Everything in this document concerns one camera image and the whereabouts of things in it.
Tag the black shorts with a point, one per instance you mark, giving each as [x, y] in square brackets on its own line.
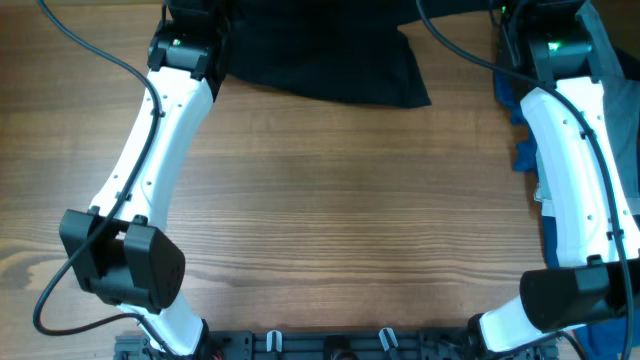
[349, 51]

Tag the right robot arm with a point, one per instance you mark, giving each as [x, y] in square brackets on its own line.
[581, 108]

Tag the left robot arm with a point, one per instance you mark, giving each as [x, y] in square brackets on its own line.
[117, 248]

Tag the light blue denim shorts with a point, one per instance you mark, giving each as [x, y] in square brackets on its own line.
[621, 106]

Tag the blue garment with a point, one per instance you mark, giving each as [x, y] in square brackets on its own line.
[601, 341]

